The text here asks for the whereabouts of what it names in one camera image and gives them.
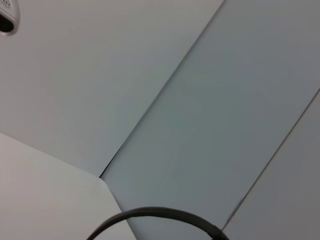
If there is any black round teapot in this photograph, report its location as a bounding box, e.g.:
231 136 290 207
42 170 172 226
86 206 231 240

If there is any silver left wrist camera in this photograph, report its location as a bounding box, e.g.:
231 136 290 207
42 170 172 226
0 0 20 38

